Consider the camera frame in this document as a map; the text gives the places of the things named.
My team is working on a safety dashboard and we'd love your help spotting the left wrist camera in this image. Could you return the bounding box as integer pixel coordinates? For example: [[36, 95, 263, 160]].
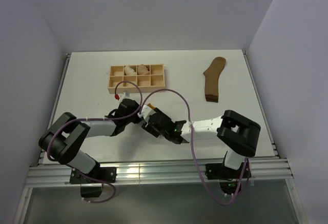
[[114, 91, 130, 103]]

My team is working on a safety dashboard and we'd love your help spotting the mustard yellow sock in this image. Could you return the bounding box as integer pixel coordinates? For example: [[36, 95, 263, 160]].
[[147, 104, 156, 111]]

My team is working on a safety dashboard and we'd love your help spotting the beige rolled sock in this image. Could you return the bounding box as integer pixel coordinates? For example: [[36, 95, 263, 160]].
[[124, 66, 137, 76], [137, 64, 150, 75]]

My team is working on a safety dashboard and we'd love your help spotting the beige rolled sock right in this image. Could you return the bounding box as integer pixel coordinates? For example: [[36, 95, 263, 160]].
[[137, 64, 150, 75]]

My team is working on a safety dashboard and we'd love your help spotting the purple cable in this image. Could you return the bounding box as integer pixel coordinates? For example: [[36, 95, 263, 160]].
[[138, 89, 251, 206], [47, 80, 144, 204]]

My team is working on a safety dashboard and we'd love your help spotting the beige rolled sock left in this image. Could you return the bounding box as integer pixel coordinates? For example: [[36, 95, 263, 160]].
[[124, 66, 137, 76]]

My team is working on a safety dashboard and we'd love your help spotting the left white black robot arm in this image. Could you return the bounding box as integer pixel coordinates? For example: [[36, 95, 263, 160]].
[[38, 98, 141, 182]]

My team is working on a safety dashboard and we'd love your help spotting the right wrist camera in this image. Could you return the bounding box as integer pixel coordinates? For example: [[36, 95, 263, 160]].
[[137, 105, 154, 120]]

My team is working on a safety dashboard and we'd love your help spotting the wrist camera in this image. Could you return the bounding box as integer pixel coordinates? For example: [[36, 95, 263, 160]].
[[114, 91, 130, 103], [137, 105, 154, 120]]

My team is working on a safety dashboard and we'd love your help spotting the brown sock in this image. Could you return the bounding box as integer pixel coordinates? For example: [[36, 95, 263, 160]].
[[203, 57, 226, 103]]

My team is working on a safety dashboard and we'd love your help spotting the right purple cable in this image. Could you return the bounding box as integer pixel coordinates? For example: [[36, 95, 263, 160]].
[[138, 89, 251, 206]]

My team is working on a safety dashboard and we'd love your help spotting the wooden compartment tray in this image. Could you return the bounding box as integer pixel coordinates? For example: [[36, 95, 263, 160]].
[[108, 64, 166, 94]]

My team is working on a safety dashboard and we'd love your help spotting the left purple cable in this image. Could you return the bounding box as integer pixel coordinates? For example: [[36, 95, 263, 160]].
[[47, 80, 144, 204]]

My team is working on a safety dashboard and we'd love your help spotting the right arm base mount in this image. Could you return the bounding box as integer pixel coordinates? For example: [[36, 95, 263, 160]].
[[205, 163, 252, 196]]

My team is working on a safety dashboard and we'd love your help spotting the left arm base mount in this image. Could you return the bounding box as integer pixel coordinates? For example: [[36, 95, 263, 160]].
[[69, 167, 117, 203]]

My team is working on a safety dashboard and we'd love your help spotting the aluminium rail frame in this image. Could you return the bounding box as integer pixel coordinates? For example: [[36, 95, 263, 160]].
[[24, 52, 295, 186]]

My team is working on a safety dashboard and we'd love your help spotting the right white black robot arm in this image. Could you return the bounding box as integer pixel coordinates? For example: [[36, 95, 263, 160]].
[[138, 105, 261, 178]]

